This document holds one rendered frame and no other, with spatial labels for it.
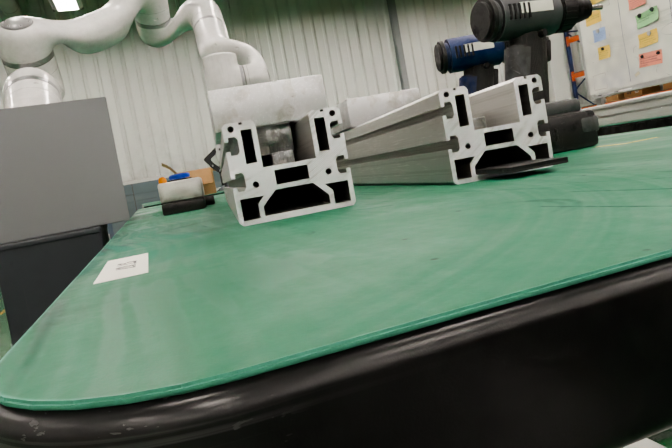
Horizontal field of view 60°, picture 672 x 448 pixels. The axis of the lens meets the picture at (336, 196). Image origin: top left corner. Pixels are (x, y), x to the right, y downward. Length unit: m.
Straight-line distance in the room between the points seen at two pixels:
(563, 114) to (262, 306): 0.69
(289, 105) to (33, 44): 1.11
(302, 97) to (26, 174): 0.83
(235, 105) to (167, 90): 11.88
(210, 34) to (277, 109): 1.07
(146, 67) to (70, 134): 11.19
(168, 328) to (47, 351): 0.03
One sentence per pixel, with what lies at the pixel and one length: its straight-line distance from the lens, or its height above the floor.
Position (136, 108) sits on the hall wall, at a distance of 12.33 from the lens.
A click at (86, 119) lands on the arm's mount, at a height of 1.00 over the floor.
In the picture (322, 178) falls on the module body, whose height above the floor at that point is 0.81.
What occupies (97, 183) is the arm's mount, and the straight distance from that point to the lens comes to 1.29.
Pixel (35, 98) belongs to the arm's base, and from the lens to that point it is 1.43.
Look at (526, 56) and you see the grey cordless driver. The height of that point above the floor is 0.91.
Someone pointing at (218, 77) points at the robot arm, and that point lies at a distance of 1.46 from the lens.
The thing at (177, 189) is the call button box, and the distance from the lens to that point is 1.13.
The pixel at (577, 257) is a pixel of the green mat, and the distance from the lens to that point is 0.17.
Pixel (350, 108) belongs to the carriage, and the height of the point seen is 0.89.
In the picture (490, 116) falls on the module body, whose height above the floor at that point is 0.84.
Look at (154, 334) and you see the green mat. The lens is 0.17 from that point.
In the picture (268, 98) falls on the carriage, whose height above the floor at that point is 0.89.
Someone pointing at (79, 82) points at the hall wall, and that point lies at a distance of 12.46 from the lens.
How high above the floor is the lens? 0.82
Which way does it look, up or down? 3 degrees down
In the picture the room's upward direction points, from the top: 10 degrees counter-clockwise
